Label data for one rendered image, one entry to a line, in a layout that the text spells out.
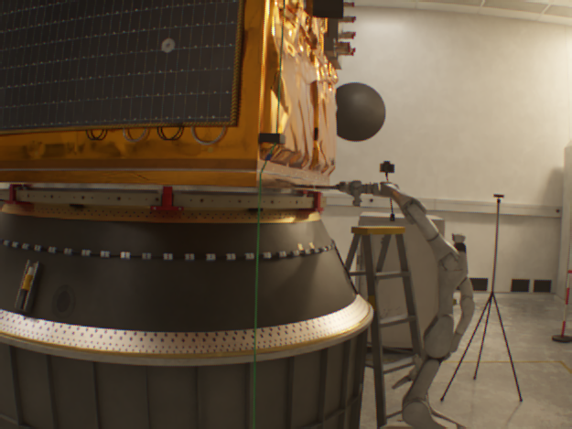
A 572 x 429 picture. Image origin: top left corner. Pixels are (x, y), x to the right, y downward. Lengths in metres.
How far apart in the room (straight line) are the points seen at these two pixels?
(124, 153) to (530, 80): 9.25
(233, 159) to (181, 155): 0.18
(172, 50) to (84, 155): 0.50
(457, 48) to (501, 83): 1.03
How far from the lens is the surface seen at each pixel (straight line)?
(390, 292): 6.06
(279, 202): 2.30
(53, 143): 2.13
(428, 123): 10.08
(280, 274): 2.23
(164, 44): 1.92
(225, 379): 2.04
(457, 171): 10.07
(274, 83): 1.87
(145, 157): 1.93
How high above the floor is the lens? 1.74
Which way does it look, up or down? 3 degrees down
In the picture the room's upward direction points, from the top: 2 degrees clockwise
